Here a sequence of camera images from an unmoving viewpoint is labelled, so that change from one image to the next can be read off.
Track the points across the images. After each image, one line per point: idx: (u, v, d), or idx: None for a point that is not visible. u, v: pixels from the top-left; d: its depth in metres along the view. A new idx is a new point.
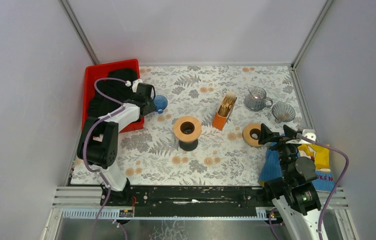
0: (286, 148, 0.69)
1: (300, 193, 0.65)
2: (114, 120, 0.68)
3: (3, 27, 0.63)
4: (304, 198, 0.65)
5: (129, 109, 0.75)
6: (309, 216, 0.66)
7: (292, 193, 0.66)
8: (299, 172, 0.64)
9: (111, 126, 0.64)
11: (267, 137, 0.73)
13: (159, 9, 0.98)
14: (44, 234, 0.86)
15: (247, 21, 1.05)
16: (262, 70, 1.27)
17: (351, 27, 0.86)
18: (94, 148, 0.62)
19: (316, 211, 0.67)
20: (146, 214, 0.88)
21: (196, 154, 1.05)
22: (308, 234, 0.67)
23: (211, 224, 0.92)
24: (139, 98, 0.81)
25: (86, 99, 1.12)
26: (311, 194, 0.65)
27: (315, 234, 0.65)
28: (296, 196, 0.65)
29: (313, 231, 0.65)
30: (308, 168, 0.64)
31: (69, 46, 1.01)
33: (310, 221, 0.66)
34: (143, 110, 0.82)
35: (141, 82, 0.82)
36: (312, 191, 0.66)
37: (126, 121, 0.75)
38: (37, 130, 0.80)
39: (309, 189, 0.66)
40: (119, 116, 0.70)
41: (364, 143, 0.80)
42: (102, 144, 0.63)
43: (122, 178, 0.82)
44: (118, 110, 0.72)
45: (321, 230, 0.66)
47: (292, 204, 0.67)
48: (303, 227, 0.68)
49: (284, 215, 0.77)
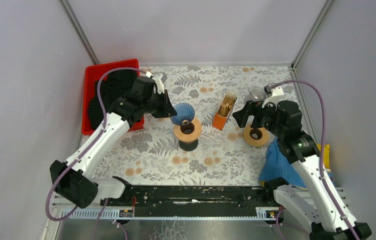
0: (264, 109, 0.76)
1: (295, 141, 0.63)
2: (82, 167, 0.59)
3: (3, 27, 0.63)
4: (299, 144, 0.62)
5: (107, 135, 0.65)
6: (308, 163, 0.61)
7: (288, 143, 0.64)
8: (283, 110, 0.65)
9: (78, 179, 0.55)
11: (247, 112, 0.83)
13: (159, 8, 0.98)
14: (44, 234, 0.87)
15: (247, 22, 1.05)
16: (261, 70, 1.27)
17: (351, 26, 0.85)
18: (66, 193, 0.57)
19: (315, 158, 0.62)
20: (146, 214, 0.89)
21: (196, 154, 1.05)
22: (311, 185, 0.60)
23: (211, 224, 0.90)
24: (135, 98, 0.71)
25: (87, 99, 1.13)
26: (308, 141, 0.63)
27: (318, 182, 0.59)
28: (291, 144, 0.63)
29: (316, 178, 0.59)
30: (290, 106, 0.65)
31: (69, 45, 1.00)
33: (310, 168, 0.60)
34: (135, 114, 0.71)
35: (139, 78, 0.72)
36: (308, 139, 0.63)
37: (105, 148, 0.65)
38: (36, 130, 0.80)
39: (304, 138, 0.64)
40: (91, 154, 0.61)
41: (364, 143, 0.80)
42: (73, 191, 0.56)
43: (118, 185, 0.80)
44: (93, 140, 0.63)
45: (324, 177, 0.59)
47: (289, 155, 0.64)
48: (305, 179, 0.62)
49: (287, 199, 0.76)
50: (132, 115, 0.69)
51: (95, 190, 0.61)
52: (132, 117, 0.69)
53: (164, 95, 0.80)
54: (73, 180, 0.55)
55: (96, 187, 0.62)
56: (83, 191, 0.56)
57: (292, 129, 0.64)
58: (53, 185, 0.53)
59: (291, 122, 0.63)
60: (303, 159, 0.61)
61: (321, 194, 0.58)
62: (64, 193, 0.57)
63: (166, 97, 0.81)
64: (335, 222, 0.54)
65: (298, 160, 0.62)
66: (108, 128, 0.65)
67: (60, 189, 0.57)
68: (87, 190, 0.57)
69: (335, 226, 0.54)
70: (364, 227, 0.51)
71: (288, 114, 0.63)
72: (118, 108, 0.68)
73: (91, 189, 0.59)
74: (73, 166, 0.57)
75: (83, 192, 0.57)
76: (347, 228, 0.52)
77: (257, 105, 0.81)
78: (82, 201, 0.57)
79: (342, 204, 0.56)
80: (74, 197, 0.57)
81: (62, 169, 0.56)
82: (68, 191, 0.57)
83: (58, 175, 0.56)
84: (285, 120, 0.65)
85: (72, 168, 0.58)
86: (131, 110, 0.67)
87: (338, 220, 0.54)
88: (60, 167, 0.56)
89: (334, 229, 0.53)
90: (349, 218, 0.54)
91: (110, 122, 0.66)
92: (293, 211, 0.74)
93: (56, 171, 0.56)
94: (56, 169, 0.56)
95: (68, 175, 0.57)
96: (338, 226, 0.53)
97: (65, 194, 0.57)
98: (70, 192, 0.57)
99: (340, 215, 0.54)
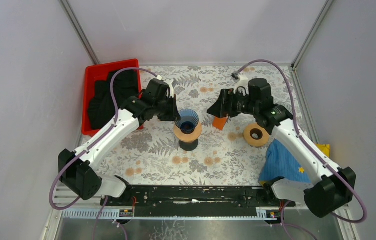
0: (237, 95, 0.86)
1: (269, 112, 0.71)
2: (90, 158, 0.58)
3: (2, 27, 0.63)
4: (273, 113, 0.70)
5: (118, 128, 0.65)
6: (283, 126, 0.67)
7: (263, 115, 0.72)
8: (253, 85, 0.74)
9: (84, 169, 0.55)
11: (223, 103, 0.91)
13: (159, 9, 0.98)
14: (44, 235, 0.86)
15: (247, 21, 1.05)
16: (262, 70, 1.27)
17: (351, 26, 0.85)
18: (70, 184, 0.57)
19: (289, 121, 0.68)
20: (146, 214, 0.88)
21: (196, 154, 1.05)
22: (292, 146, 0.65)
23: (211, 224, 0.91)
24: (148, 98, 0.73)
25: (86, 99, 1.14)
26: (281, 110, 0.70)
27: (296, 140, 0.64)
28: (267, 116, 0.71)
29: (293, 138, 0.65)
30: (258, 81, 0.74)
31: (69, 45, 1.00)
33: (287, 131, 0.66)
34: (146, 114, 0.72)
35: (155, 80, 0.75)
36: (281, 109, 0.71)
37: (114, 144, 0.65)
38: (37, 130, 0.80)
39: (277, 109, 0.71)
40: (100, 146, 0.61)
41: (364, 143, 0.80)
42: (78, 182, 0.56)
43: (119, 185, 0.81)
44: (103, 134, 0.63)
45: (300, 135, 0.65)
47: (266, 125, 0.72)
48: (286, 143, 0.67)
49: (283, 185, 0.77)
50: (143, 114, 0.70)
51: (99, 183, 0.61)
52: (142, 116, 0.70)
53: (174, 100, 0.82)
54: (79, 170, 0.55)
55: (100, 181, 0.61)
56: (87, 183, 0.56)
57: (265, 101, 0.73)
58: (61, 172, 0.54)
59: (262, 94, 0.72)
60: (278, 124, 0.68)
61: (301, 150, 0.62)
62: (68, 183, 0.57)
63: (175, 102, 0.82)
64: (319, 171, 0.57)
65: (274, 126, 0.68)
66: (119, 123, 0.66)
67: (66, 178, 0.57)
68: (92, 182, 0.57)
69: (320, 175, 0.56)
70: (346, 172, 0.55)
71: (258, 88, 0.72)
72: (131, 106, 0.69)
73: (95, 181, 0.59)
74: (81, 156, 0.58)
75: (88, 184, 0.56)
76: (331, 174, 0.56)
77: (229, 93, 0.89)
78: (85, 193, 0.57)
79: (323, 155, 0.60)
80: (78, 188, 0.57)
81: (69, 159, 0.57)
82: (73, 181, 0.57)
83: (66, 164, 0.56)
84: (257, 95, 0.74)
85: (80, 159, 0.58)
86: (143, 109, 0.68)
87: (321, 169, 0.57)
88: (68, 156, 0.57)
89: (319, 178, 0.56)
90: (331, 164, 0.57)
91: (121, 118, 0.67)
92: (292, 197, 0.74)
93: (64, 160, 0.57)
94: (64, 159, 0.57)
95: (75, 164, 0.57)
96: (322, 174, 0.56)
97: (69, 184, 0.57)
98: (75, 183, 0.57)
99: (322, 164, 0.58)
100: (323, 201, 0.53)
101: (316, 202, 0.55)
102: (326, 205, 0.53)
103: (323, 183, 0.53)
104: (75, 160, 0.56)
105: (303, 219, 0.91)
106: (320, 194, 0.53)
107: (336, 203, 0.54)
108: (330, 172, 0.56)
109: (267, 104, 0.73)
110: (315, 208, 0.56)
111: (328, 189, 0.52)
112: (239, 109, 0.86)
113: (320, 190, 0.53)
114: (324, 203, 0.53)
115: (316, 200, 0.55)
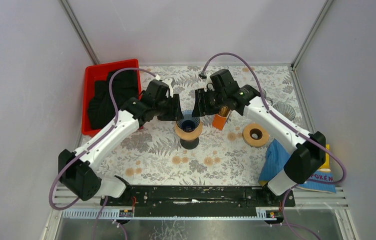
0: (208, 91, 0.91)
1: (236, 93, 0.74)
2: (90, 158, 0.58)
3: (1, 27, 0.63)
4: (241, 93, 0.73)
5: (119, 129, 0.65)
6: (252, 105, 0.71)
7: (232, 97, 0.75)
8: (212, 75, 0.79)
9: (84, 169, 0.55)
11: (199, 102, 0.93)
13: (159, 8, 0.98)
14: (44, 235, 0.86)
15: (247, 21, 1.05)
16: (262, 70, 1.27)
17: (351, 26, 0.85)
18: (70, 185, 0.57)
19: (258, 99, 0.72)
20: (146, 214, 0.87)
21: (196, 154, 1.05)
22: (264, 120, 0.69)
23: (211, 224, 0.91)
24: (148, 99, 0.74)
25: (86, 99, 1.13)
26: (248, 90, 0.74)
27: (267, 114, 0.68)
28: (235, 97, 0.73)
29: (264, 113, 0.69)
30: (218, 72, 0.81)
31: (69, 45, 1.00)
33: (258, 107, 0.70)
34: (146, 115, 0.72)
35: (155, 81, 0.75)
36: (247, 88, 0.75)
37: (114, 144, 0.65)
38: (37, 130, 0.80)
39: (242, 89, 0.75)
40: (100, 146, 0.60)
41: (364, 144, 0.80)
42: (77, 181, 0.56)
43: (119, 186, 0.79)
44: (103, 134, 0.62)
45: (270, 109, 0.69)
47: (236, 106, 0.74)
48: (260, 121, 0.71)
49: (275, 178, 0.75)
50: (143, 115, 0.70)
51: (99, 183, 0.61)
52: (142, 117, 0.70)
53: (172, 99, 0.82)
54: (79, 170, 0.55)
55: (100, 181, 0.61)
56: (86, 183, 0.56)
57: (229, 85, 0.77)
58: (61, 173, 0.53)
59: (224, 80, 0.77)
60: (248, 103, 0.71)
61: (274, 125, 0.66)
62: (68, 184, 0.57)
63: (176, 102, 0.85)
64: (293, 140, 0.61)
65: (245, 106, 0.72)
66: (119, 124, 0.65)
67: (65, 178, 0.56)
68: (91, 181, 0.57)
69: (294, 143, 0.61)
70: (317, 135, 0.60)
71: (219, 75, 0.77)
72: (131, 107, 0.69)
73: (95, 181, 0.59)
74: (81, 156, 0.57)
75: (87, 184, 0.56)
76: (304, 141, 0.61)
77: (200, 92, 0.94)
78: (84, 193, 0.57)
79: (294, 124, 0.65)
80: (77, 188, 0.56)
81: (69, 159, 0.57)
82: (72, 182, 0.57)
83: (66, 164, 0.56)
84: (220, 83, 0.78)
85: (81, 158, 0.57)
86: (143, 110, 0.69)
87: (295, 138, 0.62)
88: (68, 157, 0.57)
89: (295, 146, 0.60)
90: (303, 132, 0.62)
91: (122, 119, 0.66)
92: (284, 185, 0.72)
93: (64, 161, 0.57)
94: (63, 159, 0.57)
95: (75, 164, 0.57)
96: (297, 142, 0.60)
97: (68, 185, 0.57)
98: (74, 183, 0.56)
99: (295, 133, 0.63)
100: (301, 167, 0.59)
101: (295, 170, 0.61)
102: (302, 169, 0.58)
103: (299, 151, 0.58)
104: (75, 160, 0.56)
105: (304, 219, 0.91)
106: (298, 161, 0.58)
107: (312, 165, 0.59)
108: (303, 138, 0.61)
109: (232, 87, 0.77)
110: (293, 175, 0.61)
111: (304, 155, 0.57)
112: (213, 103, 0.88)
113: (298, 157, 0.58)
114: (302, 168, 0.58)
115: (294, 166, 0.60)
